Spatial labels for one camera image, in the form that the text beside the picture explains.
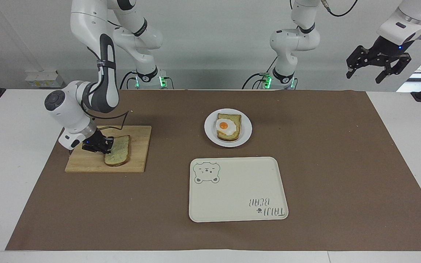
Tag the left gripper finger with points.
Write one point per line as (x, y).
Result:
(356, 60)
(397, 65)

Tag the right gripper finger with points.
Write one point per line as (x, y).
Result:
(107, 140)
(101, 149)

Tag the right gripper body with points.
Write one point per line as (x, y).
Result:
(90, 141)

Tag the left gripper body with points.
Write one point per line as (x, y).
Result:
(385, 51)

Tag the seeded bread slice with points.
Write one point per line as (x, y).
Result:
(120, 153)

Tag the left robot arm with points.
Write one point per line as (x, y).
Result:
(294, 40)

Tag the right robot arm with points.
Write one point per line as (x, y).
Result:
(86, 22)

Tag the white round plate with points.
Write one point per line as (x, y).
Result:
(245, 128)

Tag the wooden cutting board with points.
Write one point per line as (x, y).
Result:
(137, 146)

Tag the tissue box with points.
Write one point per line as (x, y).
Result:
(42, 78)

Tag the fried egg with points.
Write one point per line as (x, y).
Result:
(226, 126)

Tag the toast slice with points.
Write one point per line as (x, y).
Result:
(234, 118)

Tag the cream tray with bear print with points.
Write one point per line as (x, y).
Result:
(236, 190)

